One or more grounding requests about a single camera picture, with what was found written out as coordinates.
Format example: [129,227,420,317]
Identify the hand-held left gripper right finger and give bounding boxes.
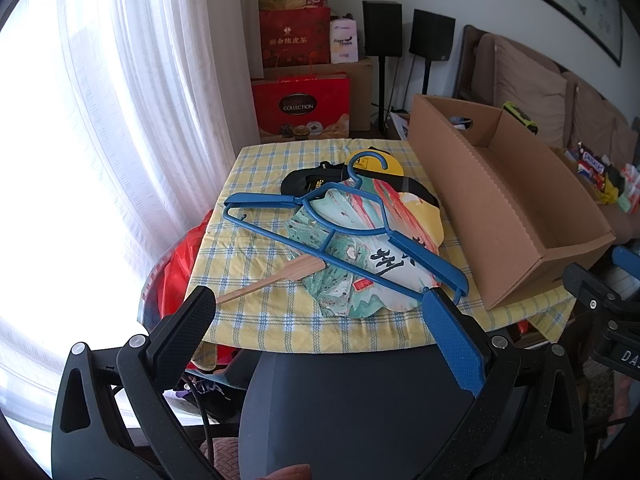
[422,287,586,480]

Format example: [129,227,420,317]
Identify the white box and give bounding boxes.
[387,111,412,140]

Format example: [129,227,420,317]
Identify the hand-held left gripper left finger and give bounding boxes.
[52,285,218,480]

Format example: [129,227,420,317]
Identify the large beige sofa cushion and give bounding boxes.
[492,37,568,148]

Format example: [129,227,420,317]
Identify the person's left hand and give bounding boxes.
[260,464,314,480]

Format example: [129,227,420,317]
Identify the yellow plastic bag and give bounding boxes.
[595,180,621,206]

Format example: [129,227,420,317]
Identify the red Chinese tea box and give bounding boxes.
[259,6,332,78]

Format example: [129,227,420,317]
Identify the red cookie gift box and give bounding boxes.
[251,72,351,142]

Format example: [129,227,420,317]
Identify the brown chocolate bar bag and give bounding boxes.
[575,142,609,181]

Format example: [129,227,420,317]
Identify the white and orange packets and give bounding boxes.
[619,164,640,213]

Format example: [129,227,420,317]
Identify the blue plastic clothes hanger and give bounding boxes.
[223,151,471,306]

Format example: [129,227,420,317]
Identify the dark grey chair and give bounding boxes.
[239,345,481,480]

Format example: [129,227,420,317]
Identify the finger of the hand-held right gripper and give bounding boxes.
[611,246,640,281]
[562,262,623,321]

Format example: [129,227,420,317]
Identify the brown sofa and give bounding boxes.
[455,24,640,241]

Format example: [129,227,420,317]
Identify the large brown cardboard box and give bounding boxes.
[407,94,617,311]

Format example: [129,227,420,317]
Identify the yellow blue checked tablecloth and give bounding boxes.
[192,137,578,356]

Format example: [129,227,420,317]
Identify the brown cardboard carton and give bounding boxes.
[262,57,375,133]

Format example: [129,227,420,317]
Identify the red plastic bag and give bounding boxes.
[157,210,241,371]

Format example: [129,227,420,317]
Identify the shallow cardboard tray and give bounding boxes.
[550,146,640,241]

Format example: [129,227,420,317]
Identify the black loudspeaker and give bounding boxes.
[362,0,403,57]
[409,9,456,62]

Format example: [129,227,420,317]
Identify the white tissue pack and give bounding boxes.
[330,16,362,65]

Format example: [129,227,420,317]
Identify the lime green black device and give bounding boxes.
[502,101,539,136]

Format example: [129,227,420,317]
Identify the white sheer curtain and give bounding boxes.
[0,0,261,431]

